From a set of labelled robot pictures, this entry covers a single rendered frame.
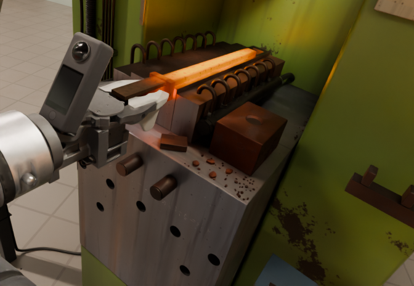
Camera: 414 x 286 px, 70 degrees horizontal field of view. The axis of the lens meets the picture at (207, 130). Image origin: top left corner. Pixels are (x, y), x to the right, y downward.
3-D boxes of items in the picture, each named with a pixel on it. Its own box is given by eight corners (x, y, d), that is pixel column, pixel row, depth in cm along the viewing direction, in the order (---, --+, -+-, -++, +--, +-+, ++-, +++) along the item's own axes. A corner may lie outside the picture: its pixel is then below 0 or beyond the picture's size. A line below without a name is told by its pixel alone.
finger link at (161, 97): (163, 118, 52) (117, 132, 45) (167, 87, 48) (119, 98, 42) (175, 126, 50) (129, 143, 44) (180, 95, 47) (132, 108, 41)
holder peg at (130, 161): (125, 180, 50) (127, 167, 48) (114, 172, 51) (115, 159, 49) (142, 169, 53) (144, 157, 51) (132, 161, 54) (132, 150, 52)
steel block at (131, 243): (191, 343, 66) (247, 205, 42) (79, 243, 80) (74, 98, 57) (280, 205, 109) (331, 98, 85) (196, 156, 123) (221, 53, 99)
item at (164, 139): (159, 148, 49) (160, 143, 49) (161, 138, 52) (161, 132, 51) (186, 152, 50) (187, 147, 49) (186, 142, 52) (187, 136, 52)
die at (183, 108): (191, 143, 52) (200, 101, 48) (112, 98, 60) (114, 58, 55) (276, 86, 85) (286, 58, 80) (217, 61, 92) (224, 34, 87)
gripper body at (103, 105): (97, 130, 48) (20, 163, 38) (97, 81, 43) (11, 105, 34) (131, 152, 45) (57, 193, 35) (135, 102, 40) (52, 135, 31)
